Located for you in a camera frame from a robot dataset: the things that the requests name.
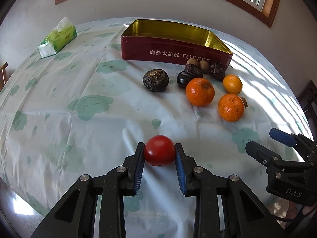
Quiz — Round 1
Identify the brown longan right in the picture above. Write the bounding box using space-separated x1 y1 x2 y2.
199 60 210 74

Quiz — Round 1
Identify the green tissue pack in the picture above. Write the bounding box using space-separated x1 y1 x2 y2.
38 17 77 59

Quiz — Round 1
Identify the small orange tangerine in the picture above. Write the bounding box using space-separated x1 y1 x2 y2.
222 75 243 95

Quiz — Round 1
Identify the dark purple plum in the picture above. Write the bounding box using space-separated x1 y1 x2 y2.
177 71 194 89

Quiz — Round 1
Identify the cloud print tablecloth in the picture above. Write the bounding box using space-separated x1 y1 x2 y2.
1 18 312 215

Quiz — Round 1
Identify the brown longan left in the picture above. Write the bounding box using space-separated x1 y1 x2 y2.
186 58 199 67

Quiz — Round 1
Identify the dark wrinkled passion fruit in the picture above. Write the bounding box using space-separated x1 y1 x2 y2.
184 63 203 78

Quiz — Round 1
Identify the wooden chair left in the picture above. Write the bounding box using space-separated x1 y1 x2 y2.
0 62 8 90

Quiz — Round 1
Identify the small brown longan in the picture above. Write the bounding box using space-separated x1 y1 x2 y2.
240 97 249 108

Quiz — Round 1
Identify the dark wooden chair right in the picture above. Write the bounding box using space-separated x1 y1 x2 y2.
297 80 316 128

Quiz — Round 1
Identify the red gold toffee tin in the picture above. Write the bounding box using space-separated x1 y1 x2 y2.
121 19 233 70

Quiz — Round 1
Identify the large dark wrinkled fruit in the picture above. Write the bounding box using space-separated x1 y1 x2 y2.
142 69 169 92

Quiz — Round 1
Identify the large orange tangerine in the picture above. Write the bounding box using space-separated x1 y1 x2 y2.
185 77 215 107

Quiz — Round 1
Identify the person's hand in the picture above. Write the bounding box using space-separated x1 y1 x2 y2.
285 201 302 219

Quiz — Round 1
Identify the red tomato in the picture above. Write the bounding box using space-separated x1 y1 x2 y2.
143 135 176 167

